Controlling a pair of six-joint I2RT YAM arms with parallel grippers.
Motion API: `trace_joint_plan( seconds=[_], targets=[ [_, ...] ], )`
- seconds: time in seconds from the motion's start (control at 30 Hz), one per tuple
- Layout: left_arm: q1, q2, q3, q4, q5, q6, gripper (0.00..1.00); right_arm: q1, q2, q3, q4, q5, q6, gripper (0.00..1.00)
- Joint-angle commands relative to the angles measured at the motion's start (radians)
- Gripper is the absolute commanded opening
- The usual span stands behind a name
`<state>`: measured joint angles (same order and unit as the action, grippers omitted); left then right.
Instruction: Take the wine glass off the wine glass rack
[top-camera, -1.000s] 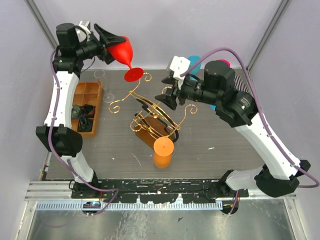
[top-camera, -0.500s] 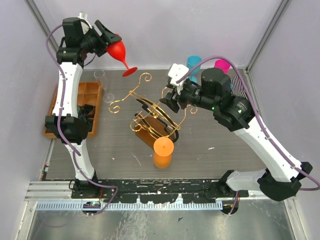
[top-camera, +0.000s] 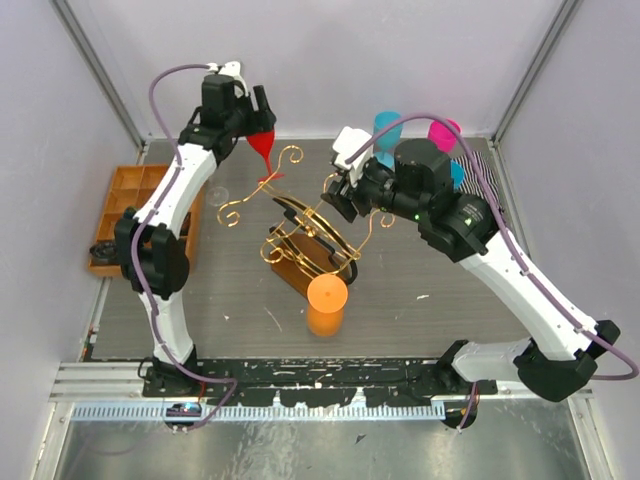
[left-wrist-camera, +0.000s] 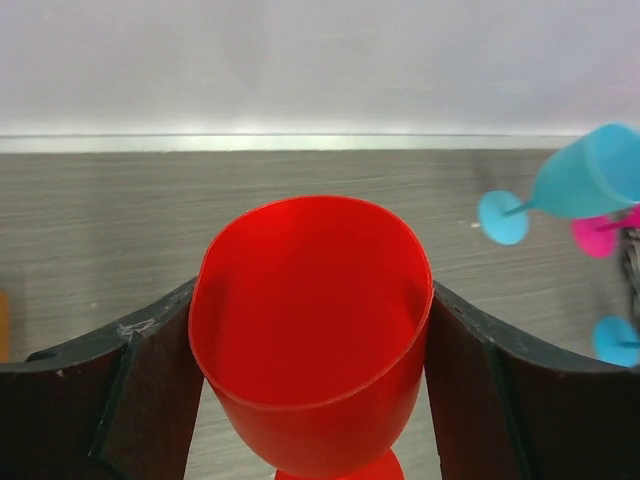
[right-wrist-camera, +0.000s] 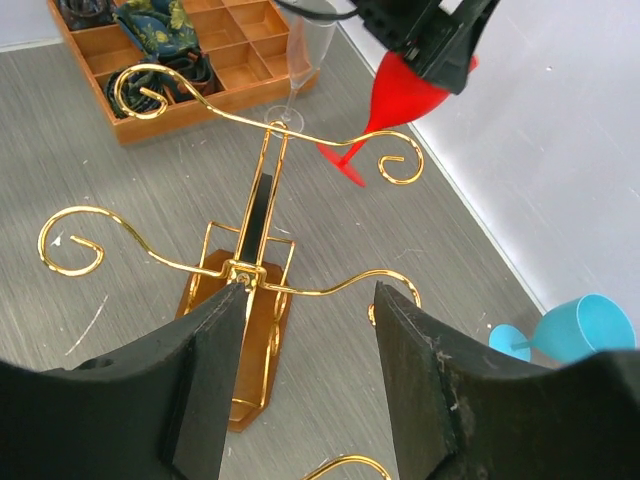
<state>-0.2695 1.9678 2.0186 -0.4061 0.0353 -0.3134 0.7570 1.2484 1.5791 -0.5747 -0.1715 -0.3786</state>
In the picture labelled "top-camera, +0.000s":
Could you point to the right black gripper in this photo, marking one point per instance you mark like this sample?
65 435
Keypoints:
340 193

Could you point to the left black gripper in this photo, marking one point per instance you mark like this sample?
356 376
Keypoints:
261 120

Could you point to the red wine glass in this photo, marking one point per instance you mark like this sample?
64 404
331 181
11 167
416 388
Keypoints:
262 143

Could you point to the blue wine glass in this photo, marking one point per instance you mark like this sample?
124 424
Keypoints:
383 148
457 174

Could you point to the pink wine glass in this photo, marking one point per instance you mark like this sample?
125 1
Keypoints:
442 137

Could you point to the clear champagne flute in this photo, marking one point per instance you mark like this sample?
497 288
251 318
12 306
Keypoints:
216 196

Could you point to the orange wine glass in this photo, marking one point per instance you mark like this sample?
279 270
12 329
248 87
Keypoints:
327 295

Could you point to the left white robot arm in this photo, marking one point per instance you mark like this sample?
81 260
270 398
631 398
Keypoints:
151 253

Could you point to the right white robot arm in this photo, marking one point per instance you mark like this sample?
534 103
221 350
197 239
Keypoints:
559 355

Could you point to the striped black white cloth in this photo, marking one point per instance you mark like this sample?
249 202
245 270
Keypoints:
478 170

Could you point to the wooden compartment tray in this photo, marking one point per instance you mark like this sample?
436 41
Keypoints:
132 186

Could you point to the dark patterned rolled cloth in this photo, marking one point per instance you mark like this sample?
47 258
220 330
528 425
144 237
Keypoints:
104 252

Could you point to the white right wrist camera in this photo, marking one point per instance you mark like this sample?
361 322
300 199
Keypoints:
346 144

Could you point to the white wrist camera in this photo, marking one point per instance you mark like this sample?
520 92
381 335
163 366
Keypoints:
232 69
346 144

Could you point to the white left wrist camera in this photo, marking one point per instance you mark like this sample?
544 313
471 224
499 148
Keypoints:
232 69

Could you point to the gold wire glass rack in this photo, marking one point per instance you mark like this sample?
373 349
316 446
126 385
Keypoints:
303 245

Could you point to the black mounting base plate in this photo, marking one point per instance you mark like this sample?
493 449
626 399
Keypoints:
312 382

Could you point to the grey slotted cable duct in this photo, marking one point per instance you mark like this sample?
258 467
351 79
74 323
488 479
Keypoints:
185 412

